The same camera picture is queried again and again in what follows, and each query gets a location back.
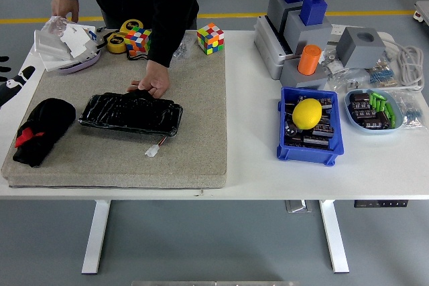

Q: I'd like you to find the bag of blue resistors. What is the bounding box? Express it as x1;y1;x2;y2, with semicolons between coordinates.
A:
367;54;400;88
388;90;420;131

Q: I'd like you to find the grey block with round hole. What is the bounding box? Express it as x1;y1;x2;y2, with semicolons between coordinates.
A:
336;26;387;69

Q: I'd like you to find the yellow tape measure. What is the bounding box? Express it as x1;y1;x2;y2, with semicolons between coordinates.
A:
106;32;127;54
119;19;144;36

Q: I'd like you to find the grey block holder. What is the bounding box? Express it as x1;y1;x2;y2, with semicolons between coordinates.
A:
280;59;329;91
267;0;304;32
284;9;333;55

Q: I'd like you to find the blue plastic bin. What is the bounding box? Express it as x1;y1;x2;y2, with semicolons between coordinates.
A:
276;86;345;167

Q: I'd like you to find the clear bag of screws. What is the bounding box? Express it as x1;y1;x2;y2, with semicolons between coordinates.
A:
172;36;197;60

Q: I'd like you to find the orange cylinder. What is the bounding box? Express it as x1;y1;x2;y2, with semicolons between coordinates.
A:
297;44;322;76

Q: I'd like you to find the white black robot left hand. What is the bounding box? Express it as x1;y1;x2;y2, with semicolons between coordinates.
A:
0;56;36;108

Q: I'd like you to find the small bag of white parts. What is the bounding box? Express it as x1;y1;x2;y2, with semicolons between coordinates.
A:
320;50;343;75

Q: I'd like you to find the white connector with wires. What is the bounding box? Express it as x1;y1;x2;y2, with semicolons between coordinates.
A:
144;137;167;159

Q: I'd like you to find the white flat plate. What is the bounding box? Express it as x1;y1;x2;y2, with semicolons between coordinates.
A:
42;52;83;73

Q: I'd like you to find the metal bracket under table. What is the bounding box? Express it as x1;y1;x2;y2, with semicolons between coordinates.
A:
285;200;313;214

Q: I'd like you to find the person's left hand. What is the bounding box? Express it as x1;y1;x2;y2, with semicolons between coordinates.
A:
127;60;171;99

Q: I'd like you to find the clear plastic bag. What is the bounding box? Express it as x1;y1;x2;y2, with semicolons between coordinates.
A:
42;15;78;35

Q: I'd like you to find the purple tray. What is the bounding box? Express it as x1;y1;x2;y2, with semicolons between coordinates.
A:
56;50;102;75

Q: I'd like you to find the white power cable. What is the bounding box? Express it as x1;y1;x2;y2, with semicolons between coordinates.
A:
381;40;426;92

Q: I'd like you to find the yellow lemon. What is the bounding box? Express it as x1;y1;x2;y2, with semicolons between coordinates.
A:
292;98;323;131

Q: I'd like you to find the white table leg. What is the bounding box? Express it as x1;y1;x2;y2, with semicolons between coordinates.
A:
318;200;350;274
81;200;111;275

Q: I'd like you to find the colourful puzzle cube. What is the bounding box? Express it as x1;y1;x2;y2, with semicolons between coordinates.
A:
124;26;154;56
196;23;225;56

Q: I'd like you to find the black desk control panel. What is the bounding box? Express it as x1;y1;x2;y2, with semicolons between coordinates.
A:
354;200;410;208

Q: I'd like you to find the grey-brown mat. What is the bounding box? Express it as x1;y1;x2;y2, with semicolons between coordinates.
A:
1;30;228;190

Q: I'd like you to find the black rag with red tag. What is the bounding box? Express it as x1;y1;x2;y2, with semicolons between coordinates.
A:
12;97;77;168

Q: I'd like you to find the black wrist strap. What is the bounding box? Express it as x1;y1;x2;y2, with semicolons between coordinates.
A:
126;52;150;63

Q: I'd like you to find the clear bag with plug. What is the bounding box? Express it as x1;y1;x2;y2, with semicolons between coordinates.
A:
326;68;371;94

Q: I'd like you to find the person's right hand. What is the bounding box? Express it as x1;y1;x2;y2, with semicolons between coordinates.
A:
50;0;80;24

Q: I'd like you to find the light blue dish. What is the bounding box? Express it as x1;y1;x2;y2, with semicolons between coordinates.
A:
344;88;404;136

